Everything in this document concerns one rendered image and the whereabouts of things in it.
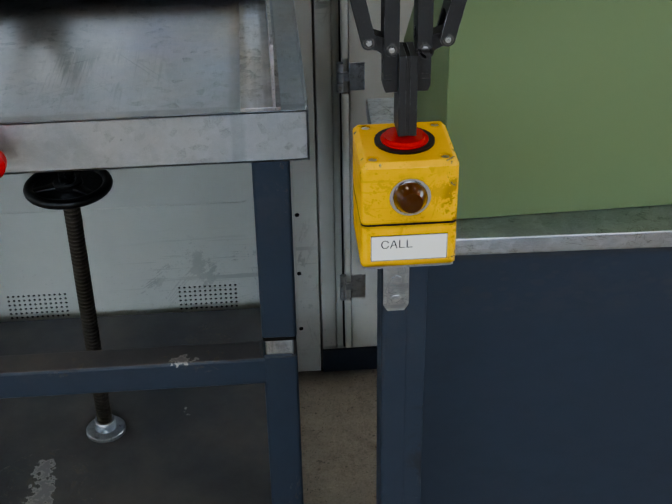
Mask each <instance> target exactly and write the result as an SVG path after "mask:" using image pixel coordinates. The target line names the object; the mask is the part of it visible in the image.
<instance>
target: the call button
mask: <svg viewBox="0 0 672 504"><path fill-rule="evenodd" d="M380 140H381V142H382V143H383V144H384V145H385V146H387V147H390V148H394V149H400V150H410V149H416V148H420V147H422V146H424V145H426V144H427V143H428V141H429V137H428V135H427V134H426V133H425V132H424V131H423V130H421V129H419V128H417V134H416V136H401V137H398V135H397V131H396V128H395V127H392V128H389V129H388V130H386V131H385V132H384V133H382V134H381V136H380Z"/></svg>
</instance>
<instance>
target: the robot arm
mask: <svg viewBox="0 0 672 504"><path fill-rule="evenodd" d="M466 2H467V0H444V1H443V4H442V8H441V12H440V15H439V19H438V22H437V26H436V27H433V13H434V0H414V28H413V39H414V43H413V42H399V40H400V0H381V31H379V30H376V29H373V26H372V22H371V18H370V14H369V10H368V6H367V2H366V0H350V4H351V8H352V11H353V15H354V19H355V23H356V27H357V31H358V34H359V38H360V42H361V46H362V47H363V49H365V50H375V51H378V52H380V53H381V81H382V85H383V88H384V90H385V92H386V93H389V92H394V124H395V128H396V131H397V135H398V137H401V136H416V134H417V91H428V89H429V87H430V85H431V57H432V56H433V54H434V50H436V49H437V48H440V47H442V46H446V47H449V46H452V45H453V44H454V43H455V40H456V37H457V33H458V30H459V26H460V23H461V19H462V16H463V13H464V9H465V6H466Z"/></svg>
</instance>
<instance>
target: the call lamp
mask: <svg viewBox="0 0 672 504"><path fill-rule="evenodd" d="M389 199H390V204H391V206H392V208H393V209H394V210H395V211H396V212H397V213H399V214H402V215H407V216H411V215H417V214H419V213H421V212H422V211H424V210H425V209H426V208H427V207H428V205H429V203H430V200H431V191H430V189H429V187H428V185H427V184H426V183H425V182H424V181H422V180H420V179H418V178H406V179H403V180H401V181H399V182H397V183H396V184H395V185H394V186H393V188H392V189H391V191H390V196H389Z"/></svg>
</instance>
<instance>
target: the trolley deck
mask: <svg viewBox="0 0 672 504"><path fill-rule="evenodd" d="M272 9H273V20H274V32H275V44H276V56H277V67H278V79H279V91H280V102H281V110H278V111H256V112H240V48H239V0H0V151H2V152H3V153H4V155H5V157H6V159H7V168H6V170H5V173H4V174H25V173H45V172H66V171H87V170H108V169H128V168H149V167H170V166H191V165H211V164H232V163H253V162H274V161H294V160H310V147H309V113H308V100H307V93H306V86H305V78H304V71H303V63H302V56H301V48H300V41H299V34H298V26H297V19H296V11H295V4H294V0H272Z"/></svg>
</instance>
